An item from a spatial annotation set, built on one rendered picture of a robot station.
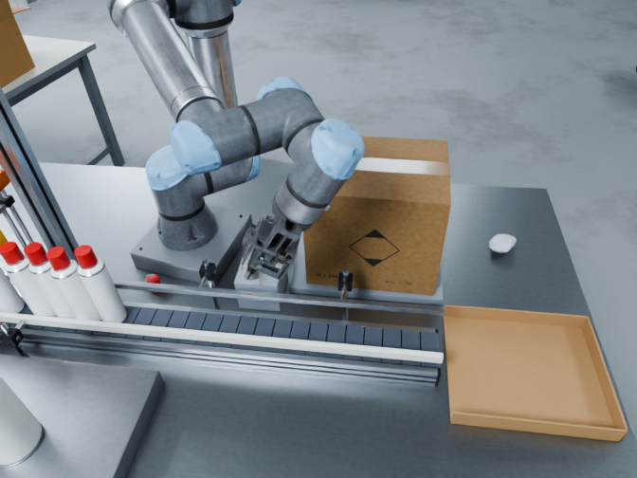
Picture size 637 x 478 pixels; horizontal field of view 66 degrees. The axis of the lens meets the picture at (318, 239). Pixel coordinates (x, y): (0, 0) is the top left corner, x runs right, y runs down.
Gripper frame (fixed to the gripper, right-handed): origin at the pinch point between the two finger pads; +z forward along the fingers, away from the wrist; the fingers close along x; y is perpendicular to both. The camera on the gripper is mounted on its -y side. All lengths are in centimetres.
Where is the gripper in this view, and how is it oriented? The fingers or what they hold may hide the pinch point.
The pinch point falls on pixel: (250, 271)
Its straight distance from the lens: 91.6
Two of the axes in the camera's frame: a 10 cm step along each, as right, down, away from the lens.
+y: -1.3, 6.7, -7.3
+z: -4.7, 6.1, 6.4
